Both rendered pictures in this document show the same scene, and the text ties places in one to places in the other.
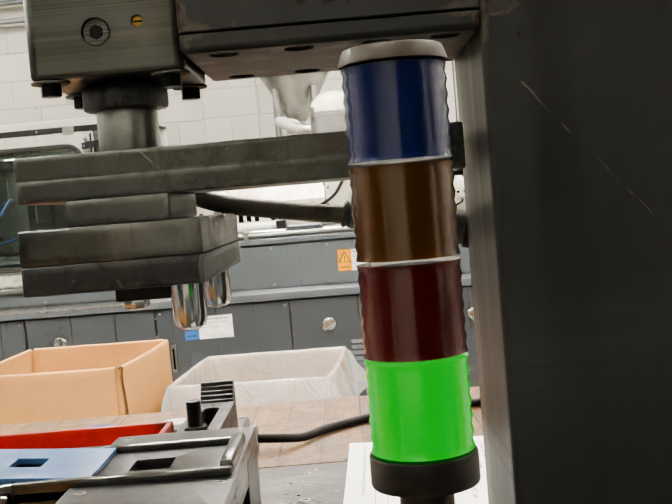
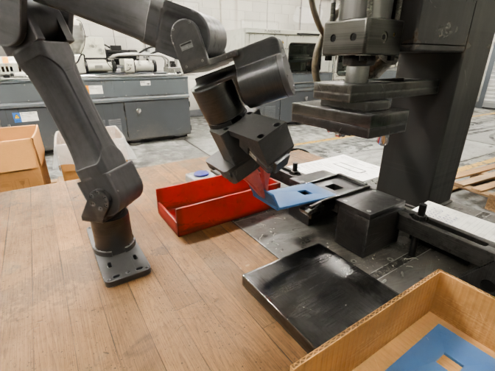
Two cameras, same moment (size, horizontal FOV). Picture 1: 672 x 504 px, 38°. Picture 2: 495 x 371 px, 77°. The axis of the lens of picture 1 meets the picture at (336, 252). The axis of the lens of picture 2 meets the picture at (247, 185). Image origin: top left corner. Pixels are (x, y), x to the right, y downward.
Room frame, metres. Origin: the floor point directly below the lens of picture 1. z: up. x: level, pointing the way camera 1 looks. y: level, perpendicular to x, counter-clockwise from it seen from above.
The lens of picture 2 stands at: (0.25, 0.59, 1.22)
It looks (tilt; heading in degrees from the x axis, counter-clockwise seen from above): 22 degrees down; 326
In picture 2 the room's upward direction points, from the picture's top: straight up
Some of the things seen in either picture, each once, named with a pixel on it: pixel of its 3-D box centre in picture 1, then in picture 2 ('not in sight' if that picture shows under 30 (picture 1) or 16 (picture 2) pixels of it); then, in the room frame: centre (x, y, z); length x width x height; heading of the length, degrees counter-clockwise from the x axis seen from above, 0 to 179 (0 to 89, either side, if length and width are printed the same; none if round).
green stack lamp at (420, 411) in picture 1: (419, 402); not in sight; (0.35, -0.03, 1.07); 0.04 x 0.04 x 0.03
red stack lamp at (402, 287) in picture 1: (412, 307); not in sight; (0.35, -0.03, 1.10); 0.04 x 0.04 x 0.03
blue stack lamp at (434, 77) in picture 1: (396, 114); not in sight; (0.35, -0.03, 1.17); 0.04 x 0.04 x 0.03
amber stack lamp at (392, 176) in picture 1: (404, 211); not in sight; (0.35, -0.03, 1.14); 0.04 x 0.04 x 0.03
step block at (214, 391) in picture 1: (217, 436); not in sight; (0.85, 0.12, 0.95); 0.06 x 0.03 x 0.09; 179
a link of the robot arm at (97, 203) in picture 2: not in sight; (112, 196); (0.77, 0.51, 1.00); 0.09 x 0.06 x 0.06; 132
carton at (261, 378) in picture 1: (275, 441); (96, 162); (3.08, 0.24, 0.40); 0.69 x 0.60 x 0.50; 175
